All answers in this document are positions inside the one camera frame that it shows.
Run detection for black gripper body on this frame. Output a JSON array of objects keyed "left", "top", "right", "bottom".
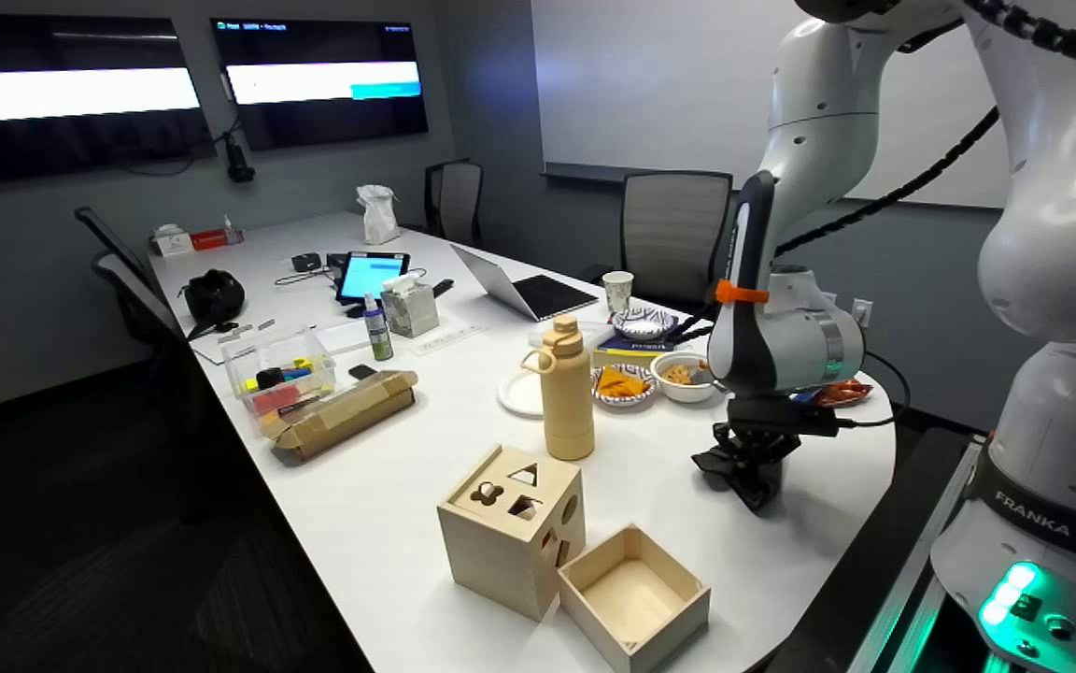
[{"left": 712, "top": 392, "right": 837, "bottom": 467}]

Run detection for dark grey towel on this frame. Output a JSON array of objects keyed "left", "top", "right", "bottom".
[{"left": 691, "top": 441, "right": 783, "bottom": 513}]

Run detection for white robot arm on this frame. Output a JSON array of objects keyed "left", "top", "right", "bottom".
[{"left": 698, "top": 0, "right": 1076, "bottom": 673}]

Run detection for red chip bag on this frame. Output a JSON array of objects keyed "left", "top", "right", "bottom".
[{"left": 813, "top": 376, "right": 873, "bottom": 407}]

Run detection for white bowl of crackers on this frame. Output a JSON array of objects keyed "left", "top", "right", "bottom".
[{"left": 651, "top": 351, "right": 716, "bottom": 403}]

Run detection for patterned plate with orange chips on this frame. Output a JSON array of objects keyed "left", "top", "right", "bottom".
[{"left": 591, "top": 362, "right": 655, "bottom": 411}]

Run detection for empty patterned paper plate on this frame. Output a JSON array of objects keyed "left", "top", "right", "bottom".
[{"left": 608, "top": 310, "right": 680, "bottom": 340}]

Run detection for paper coffee cup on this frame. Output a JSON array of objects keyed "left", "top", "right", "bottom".
[{"left": 603, "top": 267, "right": 635, "bottom": 319}]

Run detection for tan water bottle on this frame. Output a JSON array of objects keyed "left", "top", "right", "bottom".
[{"left": 522, "top": 312, "right": 595, "bottom": 464}]

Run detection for grey office chair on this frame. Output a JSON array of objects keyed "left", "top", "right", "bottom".
[
  {"left": 621, "top": 170, "right": 731, "bottom": 307},
  {"left": 422, "top": 162, "right": 483, "bottom": 244}
]

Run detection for open wooden box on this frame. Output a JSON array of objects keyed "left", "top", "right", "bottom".
[{"left": 555, "top": 528, "right": 710, "bottom": 673}]

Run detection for plain white plate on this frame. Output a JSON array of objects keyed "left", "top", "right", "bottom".
[{"left": 495, "top": 372, "right": 543, "bottom": 420}]

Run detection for black laptop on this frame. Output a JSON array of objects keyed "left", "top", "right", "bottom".
[{"left": 454, "top": 248, "right": 591, "bottom": 320}]

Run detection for wooden shape sorter box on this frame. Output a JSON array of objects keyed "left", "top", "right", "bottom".
[{"left": 437, "top": 446, "right": 585, "bottom": 621}]

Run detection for whiteboard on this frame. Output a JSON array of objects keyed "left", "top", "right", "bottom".
[{"left": 530, "top": 0, "right": 992, "bottom": 196}]

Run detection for white tissue box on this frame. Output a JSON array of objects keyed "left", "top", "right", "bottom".
[{"left": 382, "top": 276, "right": 437, "bottom": 335}]

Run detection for far grey office chair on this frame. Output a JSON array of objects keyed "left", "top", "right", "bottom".
[{"left": 422, "top": 162, "right": 483, "bottom": 244}]

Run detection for small spray bottle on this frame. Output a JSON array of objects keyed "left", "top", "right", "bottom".
[{"left": 361, "top": 300, "right": 393, "bottom": 362}]

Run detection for blue screen tablet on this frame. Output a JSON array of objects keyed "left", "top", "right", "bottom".
[{"left": 336, "top": 250, "right": 411, "bottom": 301}]

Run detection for white plastic bag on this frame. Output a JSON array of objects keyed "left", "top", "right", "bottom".
[{"left": 353, "top": 184, "right": 395, "bottom": 244}]

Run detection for tan cardboard tube box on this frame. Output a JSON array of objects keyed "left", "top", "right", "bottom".
[{"left": 256, "top": 370, "right": 418, "bottom": 464}]

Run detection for clear plastic bin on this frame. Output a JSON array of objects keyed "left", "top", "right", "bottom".
[{"left": 225, "top": 330, "right": 332, "bottom": 416}]

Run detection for black headphones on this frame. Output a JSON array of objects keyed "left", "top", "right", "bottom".
[{"left": 183, "top": 267, "right": 246, "bottom": 332}]

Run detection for black webcam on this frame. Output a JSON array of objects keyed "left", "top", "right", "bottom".
[{"left": 221, "top": 127, "right": 254, "bottom": 184}]

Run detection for red and white box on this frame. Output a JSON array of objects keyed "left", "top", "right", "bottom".
[{"left": 154, "top": 221, "right": 243, "bottom": 256}]

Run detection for black office chair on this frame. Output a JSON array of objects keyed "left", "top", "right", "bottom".
[{"left": 74, "top": 204, "right": 188, "bottom": 357}]

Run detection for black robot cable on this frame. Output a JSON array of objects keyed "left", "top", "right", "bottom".
[{"left": 773, "top": 103, "right": 1006, "bottom": 260}]

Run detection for right wall monitor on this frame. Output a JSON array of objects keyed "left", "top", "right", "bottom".
[{"left": 213, "top": 19, "right": 429, "bottom": 149}]

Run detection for wall monitor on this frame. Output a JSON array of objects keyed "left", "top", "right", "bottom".
[
  {"left": 213, "top": 19, "right": 429, "bottom": 149},
  {"left": 0, "top": 13, "right": 210, "bottom": 184}
]

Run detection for left wall monitor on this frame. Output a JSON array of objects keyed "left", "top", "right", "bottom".
[{"left": 0, "top": 13, "right": 210, "bottom": 184}]

